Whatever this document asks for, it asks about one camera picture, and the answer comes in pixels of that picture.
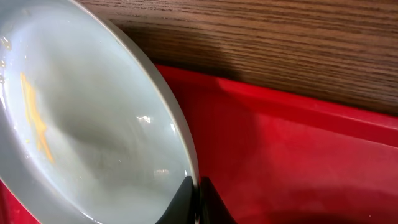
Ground light blue top plate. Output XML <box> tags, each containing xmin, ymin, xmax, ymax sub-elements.
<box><xmin>1</xmin><ymin>1</ymin><xmax>198</xmax><ymax>223</ymax></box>

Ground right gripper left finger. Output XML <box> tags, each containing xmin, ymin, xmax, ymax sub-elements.
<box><xmin>156</xmin><ymin>176</ymin><xmax>197</xmax><ymax>224</ymax></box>

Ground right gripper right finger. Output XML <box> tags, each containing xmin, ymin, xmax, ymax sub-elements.
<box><xmin>198</xmin><ymin>177</ymin><xmax>237</xmax><ymax>224</ymax></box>

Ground red plastic tray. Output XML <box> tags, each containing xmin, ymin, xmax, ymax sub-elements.
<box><xmin>0</xmin><ymin>64</ymin><xmax>398</xmax><ymax>224</ymax></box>

